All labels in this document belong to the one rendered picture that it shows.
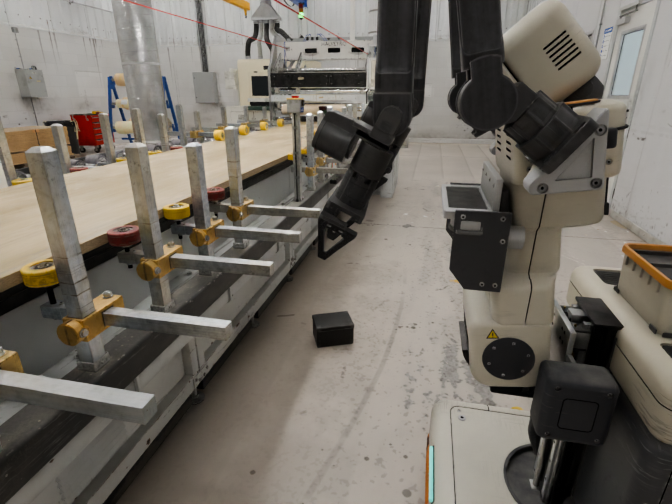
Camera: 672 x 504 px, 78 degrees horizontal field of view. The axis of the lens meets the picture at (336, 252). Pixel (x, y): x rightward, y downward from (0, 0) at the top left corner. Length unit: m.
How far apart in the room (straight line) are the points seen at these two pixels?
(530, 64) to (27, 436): 1.05
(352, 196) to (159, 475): 1.33
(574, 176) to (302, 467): 1.32
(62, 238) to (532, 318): 0.92
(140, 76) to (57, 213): 5.61
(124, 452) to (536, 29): 1.57
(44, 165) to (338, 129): 0.52
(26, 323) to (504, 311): 1.05
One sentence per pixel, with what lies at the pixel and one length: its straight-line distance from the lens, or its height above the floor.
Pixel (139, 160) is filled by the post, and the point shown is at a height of 1.10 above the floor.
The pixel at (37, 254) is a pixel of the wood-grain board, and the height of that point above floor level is 0.90.
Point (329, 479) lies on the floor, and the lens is 1.64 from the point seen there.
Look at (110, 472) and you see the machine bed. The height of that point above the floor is 0.17.
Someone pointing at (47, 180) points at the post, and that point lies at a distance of 0.90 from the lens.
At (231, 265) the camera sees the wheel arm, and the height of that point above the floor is 0.84.
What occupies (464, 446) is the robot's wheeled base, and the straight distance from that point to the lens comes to 1.39.
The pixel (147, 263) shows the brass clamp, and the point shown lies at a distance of 1.13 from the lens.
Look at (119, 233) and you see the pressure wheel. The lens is 1.21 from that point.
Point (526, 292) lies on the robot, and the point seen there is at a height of 0.88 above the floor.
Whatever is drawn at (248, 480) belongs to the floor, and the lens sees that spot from 1.66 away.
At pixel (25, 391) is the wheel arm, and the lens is 0.80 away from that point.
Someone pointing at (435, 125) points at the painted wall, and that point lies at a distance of 11.51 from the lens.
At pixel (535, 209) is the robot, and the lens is 0.88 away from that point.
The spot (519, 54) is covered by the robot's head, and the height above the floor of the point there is 1.31.
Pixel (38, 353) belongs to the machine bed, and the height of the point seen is 0.67.
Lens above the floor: 1.25
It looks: 21 degrees down
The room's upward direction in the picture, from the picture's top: straight up
